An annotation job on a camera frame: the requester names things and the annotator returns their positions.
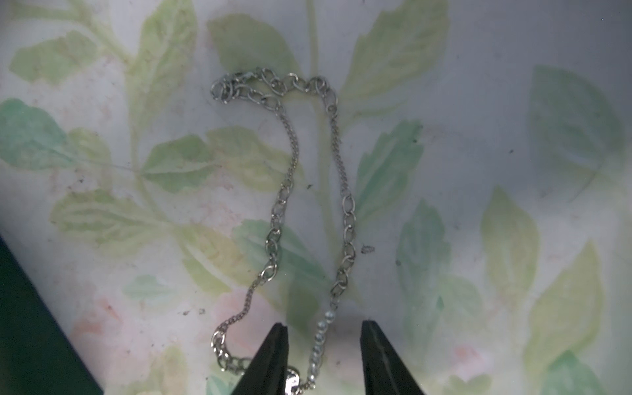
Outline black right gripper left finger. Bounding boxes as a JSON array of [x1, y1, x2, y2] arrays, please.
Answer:
[[232, 323, 289, 395]]

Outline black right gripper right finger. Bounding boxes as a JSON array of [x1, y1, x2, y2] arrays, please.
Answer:
[[360, 320, 425, 395]]

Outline silver jewelry chain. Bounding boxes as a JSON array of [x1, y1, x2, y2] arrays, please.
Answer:
[[209, 67, 357, 395]]

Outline green jewelry box beige lining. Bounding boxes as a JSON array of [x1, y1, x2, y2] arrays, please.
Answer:
[[1, 242, 104, 395]]

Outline floral table mat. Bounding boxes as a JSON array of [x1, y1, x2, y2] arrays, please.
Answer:
[[1, 1, 631, 394]]

